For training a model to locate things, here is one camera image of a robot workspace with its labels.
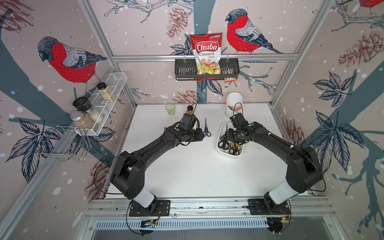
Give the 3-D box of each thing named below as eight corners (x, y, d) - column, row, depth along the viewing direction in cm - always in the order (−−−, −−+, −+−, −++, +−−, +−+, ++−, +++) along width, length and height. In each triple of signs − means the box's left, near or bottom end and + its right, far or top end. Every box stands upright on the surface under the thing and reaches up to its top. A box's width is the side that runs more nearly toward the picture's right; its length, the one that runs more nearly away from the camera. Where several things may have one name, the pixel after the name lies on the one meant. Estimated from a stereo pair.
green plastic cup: (165, 115, 114) (164, 110, 110) (167, 107, 119) (166, 103, 115) (175, 115, 114) (174, 110, 110) (176, 107, 119) (175, 103, 115)
